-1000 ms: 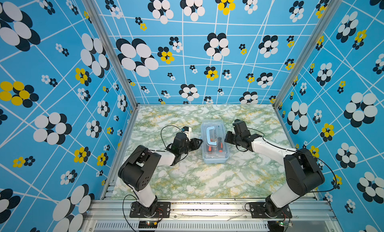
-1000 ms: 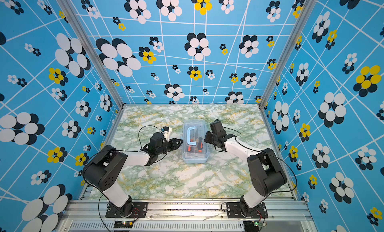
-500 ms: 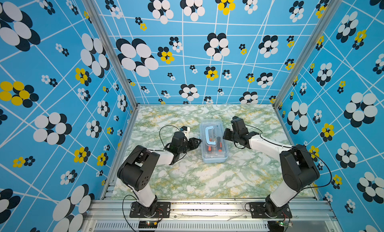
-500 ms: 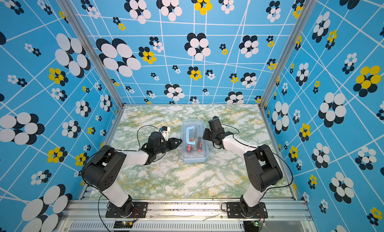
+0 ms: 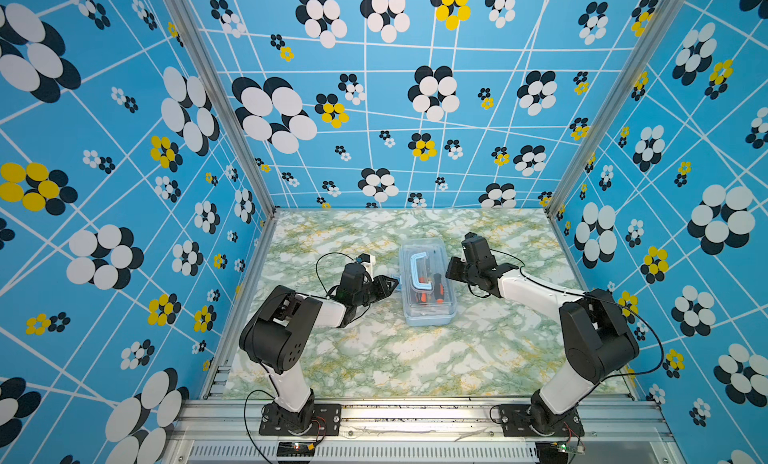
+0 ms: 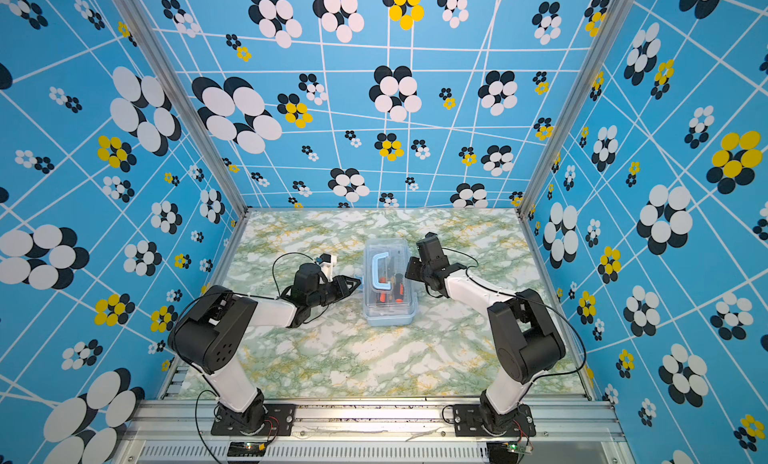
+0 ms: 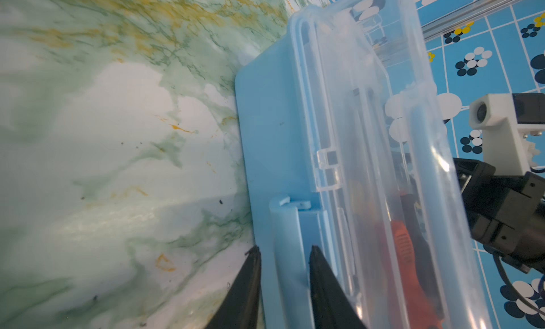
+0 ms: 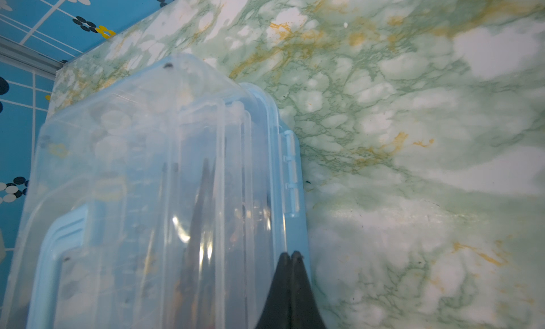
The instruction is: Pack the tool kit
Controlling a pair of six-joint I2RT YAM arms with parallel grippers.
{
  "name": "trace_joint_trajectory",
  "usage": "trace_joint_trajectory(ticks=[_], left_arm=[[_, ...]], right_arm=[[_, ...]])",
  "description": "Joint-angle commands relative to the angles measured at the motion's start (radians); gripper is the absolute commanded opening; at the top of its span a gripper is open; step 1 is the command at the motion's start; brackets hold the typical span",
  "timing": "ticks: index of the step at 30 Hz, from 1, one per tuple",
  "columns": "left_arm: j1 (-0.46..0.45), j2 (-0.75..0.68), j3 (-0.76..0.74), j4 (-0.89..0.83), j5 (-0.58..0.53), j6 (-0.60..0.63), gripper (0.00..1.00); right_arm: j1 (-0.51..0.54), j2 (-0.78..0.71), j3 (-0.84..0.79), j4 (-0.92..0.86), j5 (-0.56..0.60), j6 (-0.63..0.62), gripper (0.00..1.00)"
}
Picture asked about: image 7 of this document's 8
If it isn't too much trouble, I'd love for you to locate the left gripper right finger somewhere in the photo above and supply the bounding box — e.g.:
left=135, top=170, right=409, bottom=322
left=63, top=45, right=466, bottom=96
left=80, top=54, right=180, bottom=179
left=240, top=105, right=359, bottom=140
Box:
left=309, top=245, right=366, bottom=329

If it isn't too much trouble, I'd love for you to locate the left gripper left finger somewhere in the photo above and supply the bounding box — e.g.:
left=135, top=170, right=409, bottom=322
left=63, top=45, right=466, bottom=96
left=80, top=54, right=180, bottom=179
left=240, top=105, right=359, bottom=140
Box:
left=205, top=245, right=262, bottom=329

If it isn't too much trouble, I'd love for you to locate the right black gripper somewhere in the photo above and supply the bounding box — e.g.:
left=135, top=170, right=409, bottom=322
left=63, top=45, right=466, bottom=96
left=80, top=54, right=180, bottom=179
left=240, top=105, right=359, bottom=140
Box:
left=454, top=158, right=544, bottom=274

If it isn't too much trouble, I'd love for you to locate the small orange screwdriver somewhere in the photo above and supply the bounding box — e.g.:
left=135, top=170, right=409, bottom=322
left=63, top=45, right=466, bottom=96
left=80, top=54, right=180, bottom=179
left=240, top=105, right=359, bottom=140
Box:
left=380, top=220, right=444, bottom=328

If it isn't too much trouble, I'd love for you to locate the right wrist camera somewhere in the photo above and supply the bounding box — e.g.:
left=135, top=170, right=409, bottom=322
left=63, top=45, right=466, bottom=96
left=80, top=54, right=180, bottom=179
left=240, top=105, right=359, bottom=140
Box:
left=469, top=93, right=544, bottom=176

